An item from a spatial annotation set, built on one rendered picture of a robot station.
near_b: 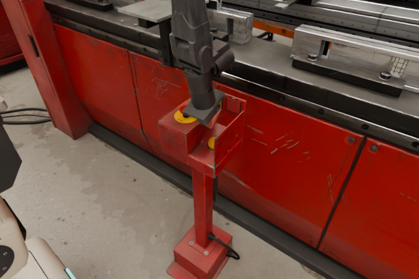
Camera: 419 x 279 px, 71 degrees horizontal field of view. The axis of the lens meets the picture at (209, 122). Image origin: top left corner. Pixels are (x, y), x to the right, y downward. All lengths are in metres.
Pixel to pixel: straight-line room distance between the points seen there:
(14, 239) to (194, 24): 0.55
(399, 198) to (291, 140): 0.34
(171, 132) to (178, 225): 0.79
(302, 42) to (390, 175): 0.46
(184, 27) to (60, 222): 1.34
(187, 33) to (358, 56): 0.54
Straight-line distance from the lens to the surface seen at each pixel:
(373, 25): 1.19
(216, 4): 1.11
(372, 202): 1.05
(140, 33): 1.23
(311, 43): 0.97
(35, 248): 1.32
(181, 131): 0.81
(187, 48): 0.60
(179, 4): 0.56
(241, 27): 1.06
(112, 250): 1.54
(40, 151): 2.16
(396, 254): 1.20
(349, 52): 0.95
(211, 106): 0.70
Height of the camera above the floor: 1.29
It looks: 38 degrees down
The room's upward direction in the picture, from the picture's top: straight up
